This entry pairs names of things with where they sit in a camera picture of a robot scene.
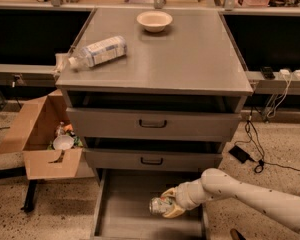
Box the white ceramic bowl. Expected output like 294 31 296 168
137 11 173 33

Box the black device on rail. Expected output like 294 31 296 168
260 67 275 80

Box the grey bottom drawer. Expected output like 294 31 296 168
90 170 210 240

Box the grey top drawer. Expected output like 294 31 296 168
67 108 241 142

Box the black table leg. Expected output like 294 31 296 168
21 180 37 213

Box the green silver 7up can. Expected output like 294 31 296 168
149 197 173 215

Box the black floor cable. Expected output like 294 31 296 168
233 107 300 175

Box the white bowl in box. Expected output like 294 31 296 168
53 135 74 150

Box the black power adapter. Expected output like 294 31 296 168
229 146 250 163

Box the grey drawer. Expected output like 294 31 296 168
90 170 210 240
84 149 222 172
67 108 241 142

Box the clear plastic water bottle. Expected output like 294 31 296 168
68 36 127 69

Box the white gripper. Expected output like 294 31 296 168
161 179 207 218

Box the brown cardboard box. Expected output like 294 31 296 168
0 90 94 180

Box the grey middle drawer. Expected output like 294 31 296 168
84 149 222 172

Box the grey metal drawer cabinet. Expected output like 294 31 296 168
55 7 254 240

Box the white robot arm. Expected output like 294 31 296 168
162 168 300 240

